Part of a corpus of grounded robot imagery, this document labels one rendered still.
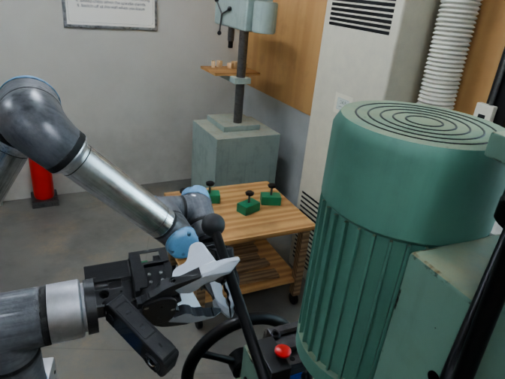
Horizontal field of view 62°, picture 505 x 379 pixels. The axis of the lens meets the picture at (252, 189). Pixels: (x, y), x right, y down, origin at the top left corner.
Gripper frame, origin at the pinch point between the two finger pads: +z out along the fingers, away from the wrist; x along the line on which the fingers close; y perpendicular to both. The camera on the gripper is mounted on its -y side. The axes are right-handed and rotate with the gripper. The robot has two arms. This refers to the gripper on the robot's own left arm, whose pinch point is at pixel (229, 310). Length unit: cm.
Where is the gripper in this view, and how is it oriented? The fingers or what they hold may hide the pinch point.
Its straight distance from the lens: 103.3
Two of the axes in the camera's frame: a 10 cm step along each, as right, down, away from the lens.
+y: -2.9, 5.6, 7.8
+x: -9.1, 0.9, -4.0
